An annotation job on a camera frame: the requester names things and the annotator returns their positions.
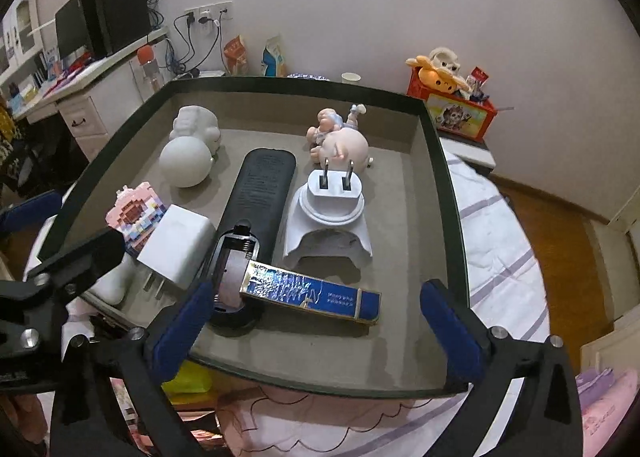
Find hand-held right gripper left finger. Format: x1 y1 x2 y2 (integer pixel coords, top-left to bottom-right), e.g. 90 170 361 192
50 278 217 457

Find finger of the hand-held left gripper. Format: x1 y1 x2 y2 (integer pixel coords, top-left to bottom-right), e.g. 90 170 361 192
0 189 64 239
26 227 126 309

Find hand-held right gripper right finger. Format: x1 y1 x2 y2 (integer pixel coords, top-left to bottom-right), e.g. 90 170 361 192
419 278 586 457

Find pink block toy red centre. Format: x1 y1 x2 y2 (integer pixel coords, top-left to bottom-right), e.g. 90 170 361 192
106 187 167 256

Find white charger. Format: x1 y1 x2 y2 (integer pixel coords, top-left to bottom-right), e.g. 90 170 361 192
136 204 216 298

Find pink box with black rim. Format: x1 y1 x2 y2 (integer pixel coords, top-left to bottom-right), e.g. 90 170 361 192
37 76 474 396

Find blue gold box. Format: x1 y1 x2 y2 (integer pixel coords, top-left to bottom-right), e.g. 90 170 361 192
239 259 382 326

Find white plaster figurine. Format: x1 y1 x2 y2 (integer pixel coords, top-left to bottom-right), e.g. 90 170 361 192
160 106 222 188

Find black remote control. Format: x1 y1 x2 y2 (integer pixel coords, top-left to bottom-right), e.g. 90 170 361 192
207 148 299 329

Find white plug adapter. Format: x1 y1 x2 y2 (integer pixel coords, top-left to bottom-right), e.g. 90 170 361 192
282 160 374 271

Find pink pig figurine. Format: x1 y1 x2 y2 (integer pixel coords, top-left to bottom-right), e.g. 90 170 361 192
306 104 372 169

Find yellow packet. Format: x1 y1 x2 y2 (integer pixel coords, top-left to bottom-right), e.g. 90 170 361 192
161 359 214 396

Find pile of clothes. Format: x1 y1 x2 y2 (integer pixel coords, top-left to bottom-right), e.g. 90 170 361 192
0 102 67 199

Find white striped quilt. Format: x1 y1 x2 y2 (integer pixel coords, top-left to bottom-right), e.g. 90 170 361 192
30 147 554 457

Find white desk with drawers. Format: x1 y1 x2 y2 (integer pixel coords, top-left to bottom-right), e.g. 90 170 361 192
10 27 169 164

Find pink printed blanket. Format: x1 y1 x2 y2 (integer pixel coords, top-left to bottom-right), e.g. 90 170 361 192
575 366 637 457

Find white glass-door cabinet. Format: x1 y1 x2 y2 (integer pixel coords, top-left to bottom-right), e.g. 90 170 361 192
0 0 42 74

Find white and black nightstand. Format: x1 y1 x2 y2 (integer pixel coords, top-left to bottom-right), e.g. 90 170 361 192
437 134 497 178

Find pink microphone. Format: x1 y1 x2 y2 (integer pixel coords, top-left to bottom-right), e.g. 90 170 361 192
137 44 165 91

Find black monitor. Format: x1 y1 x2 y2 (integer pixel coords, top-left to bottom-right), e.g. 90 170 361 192
54 0 94 61

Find black computer tower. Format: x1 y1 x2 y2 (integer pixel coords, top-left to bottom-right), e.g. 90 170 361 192
80 0 154 58

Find white door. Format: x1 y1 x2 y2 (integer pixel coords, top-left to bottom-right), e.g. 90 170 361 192
607 176 640 239

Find red toy box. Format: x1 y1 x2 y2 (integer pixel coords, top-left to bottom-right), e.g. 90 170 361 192
406 68 500 142

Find orange snack bag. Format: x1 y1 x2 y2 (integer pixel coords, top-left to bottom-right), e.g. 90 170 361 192
223 34 250 76

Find orange plush toy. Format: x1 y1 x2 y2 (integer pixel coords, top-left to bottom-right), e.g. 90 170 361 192
405 54 471 93

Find white plush toy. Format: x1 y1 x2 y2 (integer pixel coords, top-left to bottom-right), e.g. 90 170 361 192
430 47 461 73

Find white and blue carton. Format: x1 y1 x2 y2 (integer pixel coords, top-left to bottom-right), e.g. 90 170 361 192
261 36 289 78

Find black cables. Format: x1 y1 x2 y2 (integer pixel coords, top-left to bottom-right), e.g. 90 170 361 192
172 12 224 76

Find white wall socket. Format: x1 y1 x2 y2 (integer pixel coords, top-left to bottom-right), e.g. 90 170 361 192
184 0 235 26

